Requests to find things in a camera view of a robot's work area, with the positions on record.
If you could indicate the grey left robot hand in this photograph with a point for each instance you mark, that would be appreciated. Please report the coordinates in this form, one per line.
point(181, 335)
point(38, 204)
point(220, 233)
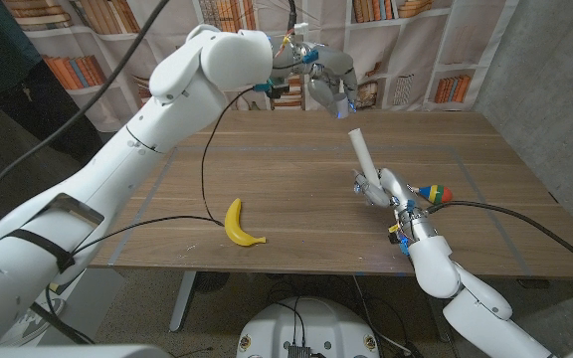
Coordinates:
point(331, 59)

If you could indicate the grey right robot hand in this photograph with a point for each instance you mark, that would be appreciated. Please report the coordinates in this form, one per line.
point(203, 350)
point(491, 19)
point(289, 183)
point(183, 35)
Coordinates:
point(391, 184)

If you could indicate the white plastic pipe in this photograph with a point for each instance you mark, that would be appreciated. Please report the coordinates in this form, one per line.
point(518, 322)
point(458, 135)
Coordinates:
point(364, 154)

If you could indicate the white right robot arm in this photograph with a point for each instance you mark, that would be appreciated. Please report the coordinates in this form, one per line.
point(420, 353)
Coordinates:
point(431, 263)

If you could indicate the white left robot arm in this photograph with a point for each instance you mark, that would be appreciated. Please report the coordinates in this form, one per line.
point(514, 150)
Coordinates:
point(117, 164)

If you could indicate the colourful striped wooden maraca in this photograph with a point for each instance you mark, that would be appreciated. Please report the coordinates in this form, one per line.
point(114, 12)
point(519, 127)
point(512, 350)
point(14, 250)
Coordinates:
point(438, 194)

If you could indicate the yellow toy banana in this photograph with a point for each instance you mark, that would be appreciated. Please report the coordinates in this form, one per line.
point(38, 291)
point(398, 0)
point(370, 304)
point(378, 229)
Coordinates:
point(234, 229)

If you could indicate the grey tape outline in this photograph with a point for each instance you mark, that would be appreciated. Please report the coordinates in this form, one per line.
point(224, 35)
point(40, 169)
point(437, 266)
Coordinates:
point(416, 148)

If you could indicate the printed bookshelf backdrop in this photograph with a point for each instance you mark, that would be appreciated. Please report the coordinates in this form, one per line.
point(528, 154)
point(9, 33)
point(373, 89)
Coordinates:
point(416, 40)

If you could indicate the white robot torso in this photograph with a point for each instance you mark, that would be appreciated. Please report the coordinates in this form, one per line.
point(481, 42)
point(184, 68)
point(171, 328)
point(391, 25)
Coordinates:
point(306, 328)

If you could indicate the white table leg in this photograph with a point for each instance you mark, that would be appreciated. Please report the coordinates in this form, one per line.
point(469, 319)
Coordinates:
point(183, 303)

